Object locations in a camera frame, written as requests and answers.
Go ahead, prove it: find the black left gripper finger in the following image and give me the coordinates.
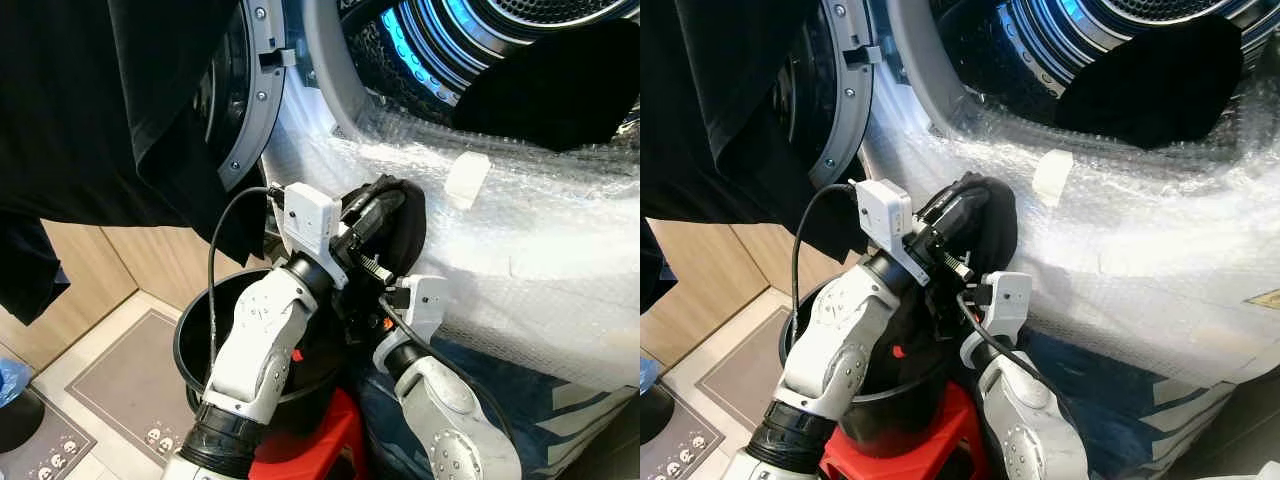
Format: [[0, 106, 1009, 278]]
[[384, 196, 428, 278], [944, 172, 1001, 205], [964, 194, 1019, 277], [364, 175, 415, 207]]

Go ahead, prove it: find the white front-load washing machine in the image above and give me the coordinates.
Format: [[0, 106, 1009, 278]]
[[780, 0, 1280, 389], [196, 0, 641, 393]]

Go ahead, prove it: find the white tape patch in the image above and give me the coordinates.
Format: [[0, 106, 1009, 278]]
[[444, 152, 492, 212], [1031, 149, 1075, 209]]

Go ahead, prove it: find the red plastic stool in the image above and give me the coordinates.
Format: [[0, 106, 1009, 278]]
[[248, 388, 369, 480], [818, 382, 993, 480]]

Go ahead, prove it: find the clear bubble wrap sheet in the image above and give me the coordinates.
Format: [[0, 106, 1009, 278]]
[[262, 96, 641, 391], [860, 96, 1280, 387]]

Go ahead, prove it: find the grey round washer door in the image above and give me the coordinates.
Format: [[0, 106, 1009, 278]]
[[196, 0, 303, 193], [782, 0, 889, 191]]

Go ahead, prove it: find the black garment in drum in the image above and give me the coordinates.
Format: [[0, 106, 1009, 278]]
[[1054, 16, 1245, 151], [448, 18, 641, 154]]

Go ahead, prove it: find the blue white striped bag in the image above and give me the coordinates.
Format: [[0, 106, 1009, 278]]
[[358, 338, 641, 480], [1000, 330, 1243, 480]]

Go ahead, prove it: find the large black hanging garment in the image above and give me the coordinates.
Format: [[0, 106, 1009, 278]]
[[640, 0, 853, 315], [0, 0, 273, 327]]

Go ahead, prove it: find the grey mat with skull print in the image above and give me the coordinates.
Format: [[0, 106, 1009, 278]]
[[0, 392, 98, 480], [640, 398, 727, 480]]

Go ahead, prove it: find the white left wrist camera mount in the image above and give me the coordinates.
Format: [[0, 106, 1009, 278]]
[[274, 183, 349, 291], [850, 178, 933, 287]]

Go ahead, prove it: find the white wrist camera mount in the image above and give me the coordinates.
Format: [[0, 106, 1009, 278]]
[[959, 270, 1034, 368], [373, 275, 450, 373], [850, 178, 933, 287], [274, 183, 349, 291]]

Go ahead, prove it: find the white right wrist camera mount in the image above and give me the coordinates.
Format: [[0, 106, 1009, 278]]
[[373, 275, 450, 373], [959, 270, 1034, 368]]

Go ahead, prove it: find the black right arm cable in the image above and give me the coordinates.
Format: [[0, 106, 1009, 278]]
[[956, 292, 1085, 441], [378, 296, 515, 445]]

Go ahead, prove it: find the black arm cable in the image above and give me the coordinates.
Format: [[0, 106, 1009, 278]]
[[378, 296, 515, 445], [956, 292, 1085, 441], [206, 184, 287, 373], [791, 182, 861, 353]]

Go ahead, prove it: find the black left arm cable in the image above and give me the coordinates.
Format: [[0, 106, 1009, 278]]
[[791, 182, 861, 353], [206, 184, 287, 373]]

